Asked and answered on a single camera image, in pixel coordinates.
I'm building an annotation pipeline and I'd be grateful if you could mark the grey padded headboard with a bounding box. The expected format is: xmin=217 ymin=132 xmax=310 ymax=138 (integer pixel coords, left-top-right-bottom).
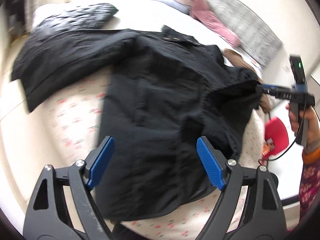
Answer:
xmin=207 ymin=0 xmax=283 ymax=67

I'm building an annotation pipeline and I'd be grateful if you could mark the right forearm patterned sleeve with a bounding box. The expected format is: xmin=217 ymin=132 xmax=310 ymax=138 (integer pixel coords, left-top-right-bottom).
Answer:
xmin=299 ymin=148 xmax=319 ymax=220

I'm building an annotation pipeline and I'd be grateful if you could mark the black long coat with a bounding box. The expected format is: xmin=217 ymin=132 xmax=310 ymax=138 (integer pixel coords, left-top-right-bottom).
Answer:
xmin=12 ymin=27 xmax=260 ymax=221

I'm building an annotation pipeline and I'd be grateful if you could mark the pink velvet pillow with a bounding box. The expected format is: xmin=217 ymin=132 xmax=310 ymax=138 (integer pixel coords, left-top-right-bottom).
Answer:
xmin=189 ymin=0 xmax=241 ymax=47

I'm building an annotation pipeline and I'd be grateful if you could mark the brown garment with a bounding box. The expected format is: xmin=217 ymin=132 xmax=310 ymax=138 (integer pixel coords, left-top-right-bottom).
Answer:
xmin=223 ymin=49 xmax=271 ymax=114

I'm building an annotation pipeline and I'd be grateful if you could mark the right hand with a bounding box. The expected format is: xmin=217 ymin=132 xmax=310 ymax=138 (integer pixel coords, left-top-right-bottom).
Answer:
xmin=285 ymin=103 xmax=320 ymax=153

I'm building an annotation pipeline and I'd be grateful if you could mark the red plastic stool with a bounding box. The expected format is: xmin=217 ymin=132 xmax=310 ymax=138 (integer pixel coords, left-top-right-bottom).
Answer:
xmin=261 ymin=116 xmax=289 ymax=160

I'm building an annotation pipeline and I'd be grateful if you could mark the black quilted puffer jacket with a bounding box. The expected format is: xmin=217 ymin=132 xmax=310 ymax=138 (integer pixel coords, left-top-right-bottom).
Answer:
xmin=31 ymin=3 xmax=118 ymax=34

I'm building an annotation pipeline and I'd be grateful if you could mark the cherry print bed sheet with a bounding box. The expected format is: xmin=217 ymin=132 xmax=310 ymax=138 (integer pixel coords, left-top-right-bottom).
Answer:
xmin=1 ymin=0 xmax=264 ymax=239

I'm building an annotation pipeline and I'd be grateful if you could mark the black cable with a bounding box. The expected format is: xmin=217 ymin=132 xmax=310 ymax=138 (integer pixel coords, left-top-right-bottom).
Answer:
xmin=258 ymin=109 xmax=304 ymax=167

